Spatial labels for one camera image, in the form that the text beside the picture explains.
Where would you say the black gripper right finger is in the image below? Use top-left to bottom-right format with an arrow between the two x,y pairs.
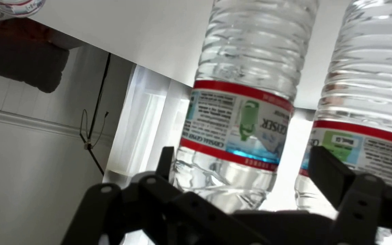
309,145 -> 392,245

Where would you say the thin black wall cable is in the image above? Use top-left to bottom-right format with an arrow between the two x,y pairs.
77,53 -> 111,176

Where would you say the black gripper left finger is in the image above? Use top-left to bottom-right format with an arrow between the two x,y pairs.
61,146 -> 252,245

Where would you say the dark brown furniture piece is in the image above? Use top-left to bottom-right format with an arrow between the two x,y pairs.
0,18 -> 71,94

